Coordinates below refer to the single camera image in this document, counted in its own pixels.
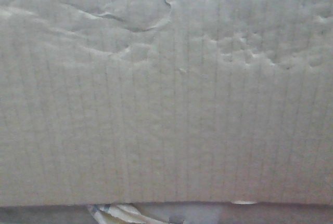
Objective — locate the torn cardboard box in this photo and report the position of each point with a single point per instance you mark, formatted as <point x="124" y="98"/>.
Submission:
<point x="129" y="101"/>

